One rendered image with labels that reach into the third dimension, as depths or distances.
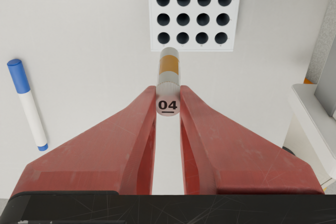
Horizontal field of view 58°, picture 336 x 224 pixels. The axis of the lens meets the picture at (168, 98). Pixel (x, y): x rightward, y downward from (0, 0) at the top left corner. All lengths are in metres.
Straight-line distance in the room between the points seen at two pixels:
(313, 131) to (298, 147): 0.91
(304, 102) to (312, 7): 0.11
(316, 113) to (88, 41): 0.25
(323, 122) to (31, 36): 0.31
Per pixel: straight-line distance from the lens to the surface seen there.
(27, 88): 0.41
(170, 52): 0.16
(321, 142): 0.27
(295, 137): 1.15
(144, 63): 0.36
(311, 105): 0.30
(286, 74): 0.39
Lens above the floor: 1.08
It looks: 56 degrees down
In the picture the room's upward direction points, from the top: 178 degrees counter-clockwise
